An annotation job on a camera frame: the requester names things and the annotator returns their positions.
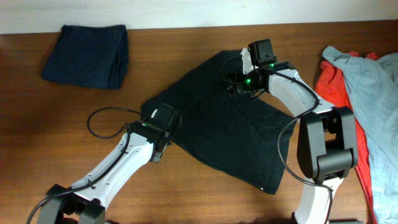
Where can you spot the dark green t-shirt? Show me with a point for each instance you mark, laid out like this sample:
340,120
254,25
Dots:
247,139

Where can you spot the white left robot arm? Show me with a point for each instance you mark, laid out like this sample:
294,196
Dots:
87,199

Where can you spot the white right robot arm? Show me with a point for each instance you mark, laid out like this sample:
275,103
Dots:
327,147

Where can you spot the red t-shirt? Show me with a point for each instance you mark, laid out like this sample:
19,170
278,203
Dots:
331,87

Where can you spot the folded navy blue garment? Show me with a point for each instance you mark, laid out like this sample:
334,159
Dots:
93,57

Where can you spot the light blue grey t-shirt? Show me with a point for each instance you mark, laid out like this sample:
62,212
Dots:
371,86

